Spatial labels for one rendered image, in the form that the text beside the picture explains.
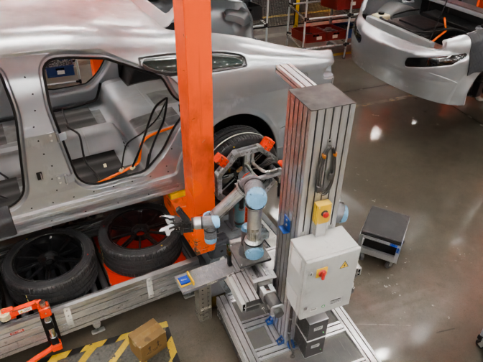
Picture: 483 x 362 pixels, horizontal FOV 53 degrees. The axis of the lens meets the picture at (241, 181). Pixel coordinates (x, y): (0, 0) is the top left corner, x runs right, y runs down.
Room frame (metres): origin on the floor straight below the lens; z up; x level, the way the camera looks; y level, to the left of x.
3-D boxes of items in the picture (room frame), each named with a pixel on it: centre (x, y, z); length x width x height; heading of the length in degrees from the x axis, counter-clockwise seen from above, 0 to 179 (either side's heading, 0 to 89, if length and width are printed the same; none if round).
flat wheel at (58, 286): (2.56, 1.43, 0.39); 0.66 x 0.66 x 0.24
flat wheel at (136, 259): (2.90, 0.81, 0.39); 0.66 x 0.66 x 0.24
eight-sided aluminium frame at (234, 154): (3.15, -0.04, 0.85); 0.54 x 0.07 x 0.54; 119
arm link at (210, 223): (2.16, 0.18, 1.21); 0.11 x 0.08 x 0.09; 98
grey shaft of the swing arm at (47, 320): (2.10, 1.30, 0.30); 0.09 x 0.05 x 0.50; 119
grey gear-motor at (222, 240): (3.03, 0.25, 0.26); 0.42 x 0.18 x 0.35; 29
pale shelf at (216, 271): (2.46, 0.25, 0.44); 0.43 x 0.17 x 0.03; 119
